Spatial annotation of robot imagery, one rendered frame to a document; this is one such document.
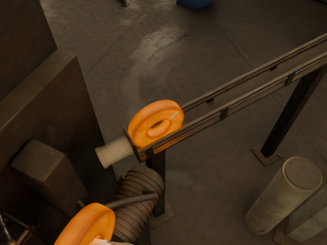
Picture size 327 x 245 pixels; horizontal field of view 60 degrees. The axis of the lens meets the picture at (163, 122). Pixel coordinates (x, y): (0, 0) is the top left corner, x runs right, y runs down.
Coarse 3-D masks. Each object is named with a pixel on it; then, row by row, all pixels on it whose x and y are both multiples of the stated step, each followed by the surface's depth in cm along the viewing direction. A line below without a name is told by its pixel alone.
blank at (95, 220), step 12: (96, 204) 48; (84, 216) 44; (96, 216) 44; (108, 216) 48; (72, 228) 42; (84, 228) 42; (96, 228) 45; (108, 228) 50; (60, 240) 41; (72, 240) 41; (84, 240) 42; (108, 240) 53
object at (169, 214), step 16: (304, 80) 106; (320, 80) 105; (304, 96) 109; (288, 112) 120; (272, 128) 134; (288, 128) 129; (272, 144) 139; (160, 160) 88; (272, 160) 148; (160, 208) 124; (160, 224) 129
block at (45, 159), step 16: (32, 144) 62; (16, 160) 60; (32, 160) 60; (48, 160) 60; (64, 160) 61; (32, 176) 58; (48, 176) 58; (64, 176) 63; (48, 192) 61; (64, 192) 66; (80, 192) 74; (64, 208) 70
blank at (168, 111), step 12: (144, 108) 70; (156, 108) 70; (168, 108) 71; (180, 108) 74; (132, 120) 71; (144, 120) 69; (156, 120) 72; (168, 120) 75; (180, 120) 78; (132, 132) 72; (144, 132) 73; (156, 132) 79; (168, 132) 79; (144, 144) 78
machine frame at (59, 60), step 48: (0, 0) 51; (0, 48) 55; (48, 48) 66; (0, 96) 59; (48, 96) 64; (0, 144) 57; (48, 144) 71; (96, 144) 95; (0, 192) 62; (96, 192) 111; (48, 240) 90
